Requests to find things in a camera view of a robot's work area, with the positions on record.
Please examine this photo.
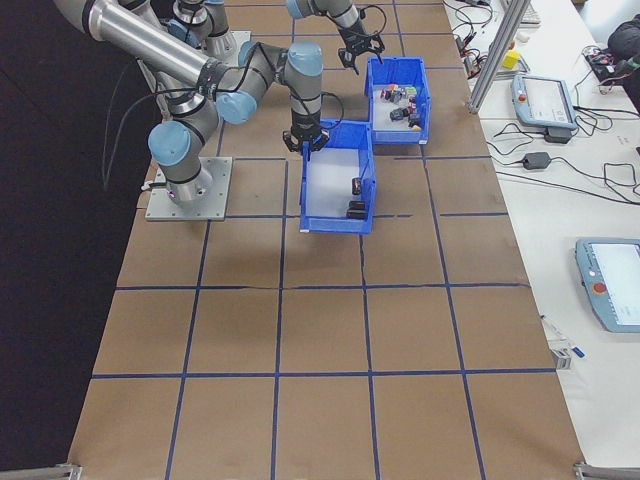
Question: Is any grey blue teach pendant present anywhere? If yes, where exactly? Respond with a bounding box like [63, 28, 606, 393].
[509, 73, 580, 130]
[573, 237, 640, 334]

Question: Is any black frame cover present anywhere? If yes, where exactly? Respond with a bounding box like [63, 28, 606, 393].
[0, 0, 156, 474]

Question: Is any pile of small dark parts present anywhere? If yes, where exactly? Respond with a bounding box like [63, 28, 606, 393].
[372, 84, 424, 132]

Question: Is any white square base plate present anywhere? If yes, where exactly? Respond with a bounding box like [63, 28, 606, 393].
[227, 30, 252, 66]
[144, 156, 235, 221]

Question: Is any black circuit device with wires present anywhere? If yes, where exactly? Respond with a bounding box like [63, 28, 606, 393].
[584, 47, 631, 94]

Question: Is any blue bin with push buttons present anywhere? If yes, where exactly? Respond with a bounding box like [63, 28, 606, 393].
[366, 56, 432, 147]

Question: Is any aluminium frame bar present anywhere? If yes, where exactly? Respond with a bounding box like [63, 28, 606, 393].
[0, 462, 84, 480]
[572, 460, 640, 480]

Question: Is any white keyboard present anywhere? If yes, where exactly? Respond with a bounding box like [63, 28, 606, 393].
[519, 0, 544, 26]

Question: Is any aluminium extrusion post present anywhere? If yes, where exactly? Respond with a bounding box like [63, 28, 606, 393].
[464, 0, 532, 115]

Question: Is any blue bin with capacitors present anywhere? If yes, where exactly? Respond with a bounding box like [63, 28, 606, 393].
[298, 118, 377, 236]

